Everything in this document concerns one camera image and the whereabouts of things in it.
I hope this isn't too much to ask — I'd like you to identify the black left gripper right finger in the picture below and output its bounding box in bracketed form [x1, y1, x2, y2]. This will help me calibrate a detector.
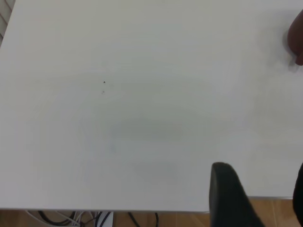
[292, 162, 303, 227]

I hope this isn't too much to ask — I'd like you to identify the white floor cable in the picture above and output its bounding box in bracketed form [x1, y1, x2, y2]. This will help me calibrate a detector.
[25, 210, 95, 227]

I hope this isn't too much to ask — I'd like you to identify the red ceramic mug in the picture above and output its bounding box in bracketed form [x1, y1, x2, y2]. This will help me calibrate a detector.
[287, 9, 303, 66]

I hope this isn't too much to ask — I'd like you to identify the thick black floor cable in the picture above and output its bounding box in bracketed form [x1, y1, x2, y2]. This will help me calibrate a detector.
[37, 210, 76, 226]

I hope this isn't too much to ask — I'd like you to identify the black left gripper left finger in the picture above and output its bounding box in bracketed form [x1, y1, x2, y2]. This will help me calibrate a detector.
[209, 162, 266, 227]

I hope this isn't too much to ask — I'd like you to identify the white power strip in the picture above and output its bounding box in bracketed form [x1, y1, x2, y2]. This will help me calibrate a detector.
[96, 211, 115, 227]

